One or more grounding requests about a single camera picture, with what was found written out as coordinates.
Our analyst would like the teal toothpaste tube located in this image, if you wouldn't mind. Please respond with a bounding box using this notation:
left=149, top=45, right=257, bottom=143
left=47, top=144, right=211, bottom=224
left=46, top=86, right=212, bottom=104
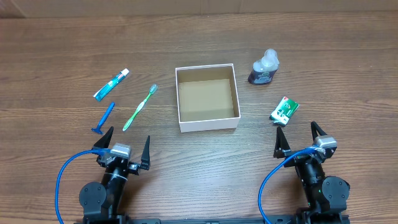
left=93, top=68, right=129, bottom=101

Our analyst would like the right blue cable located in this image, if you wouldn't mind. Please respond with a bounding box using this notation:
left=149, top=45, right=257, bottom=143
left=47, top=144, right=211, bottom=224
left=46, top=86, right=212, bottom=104
left=258, top=146, right=318, bottom=224

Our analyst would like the green soap bar package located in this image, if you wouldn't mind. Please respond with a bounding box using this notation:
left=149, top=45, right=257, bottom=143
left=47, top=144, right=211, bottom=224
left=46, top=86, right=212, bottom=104
left=270, top=96, right=300, bottom=126

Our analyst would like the white cardboard box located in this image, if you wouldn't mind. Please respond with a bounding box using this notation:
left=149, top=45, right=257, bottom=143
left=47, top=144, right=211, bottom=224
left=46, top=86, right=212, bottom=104
left=175, top=63, right=241, bottom=133

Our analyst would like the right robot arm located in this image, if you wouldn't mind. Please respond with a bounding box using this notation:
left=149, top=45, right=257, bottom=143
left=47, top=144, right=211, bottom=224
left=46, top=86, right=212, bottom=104
left=284, top=121, right=350, bottom=224

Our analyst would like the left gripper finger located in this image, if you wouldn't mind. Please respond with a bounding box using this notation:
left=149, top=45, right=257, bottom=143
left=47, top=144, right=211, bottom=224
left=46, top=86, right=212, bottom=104
left=141, top=136, right=150, bottom=170
left=93, top=126, right=114, bottom=149

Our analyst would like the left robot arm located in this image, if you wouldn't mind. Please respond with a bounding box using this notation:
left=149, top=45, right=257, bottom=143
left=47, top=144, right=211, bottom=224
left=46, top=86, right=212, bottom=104
left=79, top=127, right=150, bottom=223

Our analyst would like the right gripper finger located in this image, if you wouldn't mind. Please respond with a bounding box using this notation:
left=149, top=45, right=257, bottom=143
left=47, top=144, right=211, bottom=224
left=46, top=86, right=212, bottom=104
left=273, top=127, right=291, bottom=157
left=310, top=121, right=326, bottom=140

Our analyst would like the blue cable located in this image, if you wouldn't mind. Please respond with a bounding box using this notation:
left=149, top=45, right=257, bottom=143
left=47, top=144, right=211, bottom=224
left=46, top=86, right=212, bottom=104
left=258, top=146, right=318, bottom=224
left=55, top=148, right=111, bottom=224

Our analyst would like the dark blue soap pump bottle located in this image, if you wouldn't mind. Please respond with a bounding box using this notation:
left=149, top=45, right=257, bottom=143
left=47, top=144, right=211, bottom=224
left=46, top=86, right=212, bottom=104
left=248, top=49, right=280, bottom=85

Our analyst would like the green toothbrush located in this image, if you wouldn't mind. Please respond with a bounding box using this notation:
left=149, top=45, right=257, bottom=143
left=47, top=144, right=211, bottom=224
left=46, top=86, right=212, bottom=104
left=122, top=84, right=158, bottom=131

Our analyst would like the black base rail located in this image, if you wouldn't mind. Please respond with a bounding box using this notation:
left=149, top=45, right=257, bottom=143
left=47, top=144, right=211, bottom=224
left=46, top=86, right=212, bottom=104
left=80, top=215, right=351, bottom=224

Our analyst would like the left blue cable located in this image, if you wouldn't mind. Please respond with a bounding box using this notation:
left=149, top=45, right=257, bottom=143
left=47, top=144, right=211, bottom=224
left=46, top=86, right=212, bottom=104
left=55, top=148, right=111, bottom=224

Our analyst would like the blue disposable razor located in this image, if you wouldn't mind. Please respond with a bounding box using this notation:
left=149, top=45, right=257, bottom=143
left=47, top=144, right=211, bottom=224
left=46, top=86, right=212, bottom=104
left=91, top=102, right=115, bottom=134

